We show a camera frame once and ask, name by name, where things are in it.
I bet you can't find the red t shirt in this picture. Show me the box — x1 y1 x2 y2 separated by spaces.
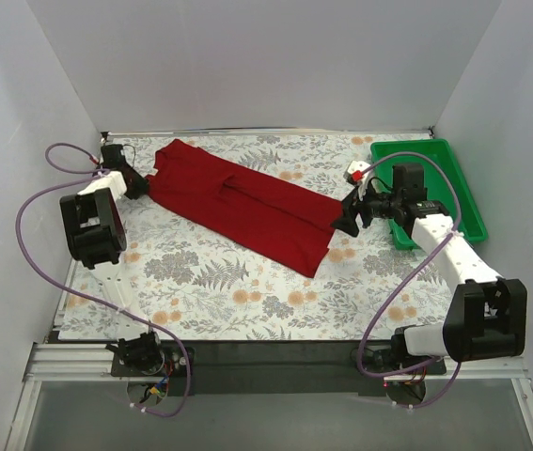
148 139 341 278

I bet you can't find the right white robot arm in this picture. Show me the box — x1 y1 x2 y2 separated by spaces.
332 161 527 374

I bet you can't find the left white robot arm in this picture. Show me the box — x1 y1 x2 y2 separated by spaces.
59 144 165 376

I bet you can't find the green plastic tray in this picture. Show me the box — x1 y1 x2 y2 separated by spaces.
370 139 488 243

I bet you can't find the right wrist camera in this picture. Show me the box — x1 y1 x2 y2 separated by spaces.
344 160 373 200

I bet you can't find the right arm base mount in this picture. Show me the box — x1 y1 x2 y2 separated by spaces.
357 344 447 409

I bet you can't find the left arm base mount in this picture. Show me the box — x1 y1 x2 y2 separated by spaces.
105 340 196 407

